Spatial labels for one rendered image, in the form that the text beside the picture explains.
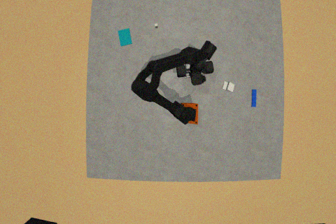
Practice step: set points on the blue flat rectangular plate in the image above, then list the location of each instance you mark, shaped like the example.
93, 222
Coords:
254, 97

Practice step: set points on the teal rectangular plate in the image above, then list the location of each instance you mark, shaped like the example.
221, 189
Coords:
124, 36

